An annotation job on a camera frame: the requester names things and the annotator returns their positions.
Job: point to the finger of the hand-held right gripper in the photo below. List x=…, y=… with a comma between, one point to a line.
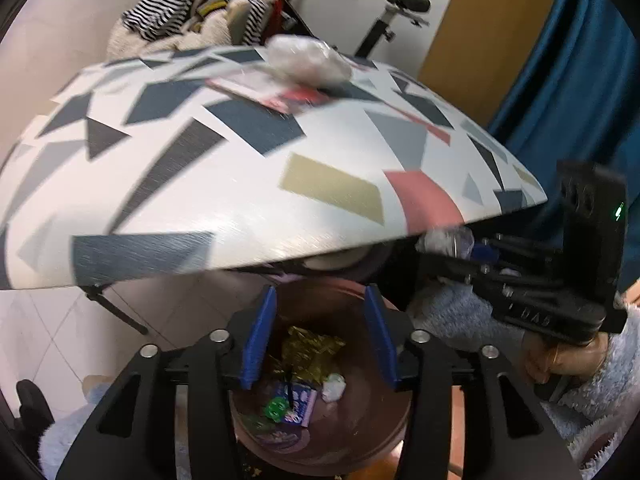
x=520, y=249
x=500, y=280

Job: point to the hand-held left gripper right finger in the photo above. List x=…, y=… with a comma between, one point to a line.
x=382, y=340

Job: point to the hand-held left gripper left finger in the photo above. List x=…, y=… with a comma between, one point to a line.
x=257, y=340

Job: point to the gold foil wrapper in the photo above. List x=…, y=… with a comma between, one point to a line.
x=310, y=352

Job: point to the white tissue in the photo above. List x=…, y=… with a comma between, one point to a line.
x=334, y=387

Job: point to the small plastic wrap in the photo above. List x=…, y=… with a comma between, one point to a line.
x=445, y=240

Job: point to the small green wrapper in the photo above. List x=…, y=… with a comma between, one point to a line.
x=275, y=406

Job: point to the blue packet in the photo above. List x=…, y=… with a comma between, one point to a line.
x=300, y=402

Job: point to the brown round bin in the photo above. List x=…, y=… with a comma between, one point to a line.
x=350, y=425

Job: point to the red and white wrapper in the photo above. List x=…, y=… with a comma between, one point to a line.
x=280, y=97

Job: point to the clear plastic bag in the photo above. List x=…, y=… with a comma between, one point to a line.
x=305, y=57

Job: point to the person's right forearm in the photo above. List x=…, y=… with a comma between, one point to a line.
x=610, y=385

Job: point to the person's right hand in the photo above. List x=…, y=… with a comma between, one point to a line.
x=565, y=360

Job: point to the person's right leg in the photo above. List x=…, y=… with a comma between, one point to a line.
x=460, y=315

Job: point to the person's leg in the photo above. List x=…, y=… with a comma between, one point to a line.
x=460, y=315
x=65, y=440

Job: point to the black table leg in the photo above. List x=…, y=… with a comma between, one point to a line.
x=115, y=307

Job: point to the blue curtain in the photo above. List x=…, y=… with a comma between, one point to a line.
x=575, y=85

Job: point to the person's left leg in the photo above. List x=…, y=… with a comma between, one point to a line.
x=65, y=440

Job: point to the brown wooden panel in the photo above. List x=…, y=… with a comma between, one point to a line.
x=475, y=35

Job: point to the black shoe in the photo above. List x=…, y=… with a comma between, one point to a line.
x=32, y=405

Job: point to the black exercise bike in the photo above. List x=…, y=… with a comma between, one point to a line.
x=405, y=0

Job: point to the striped clothes pile on chair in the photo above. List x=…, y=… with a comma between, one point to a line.
x=215, y=35

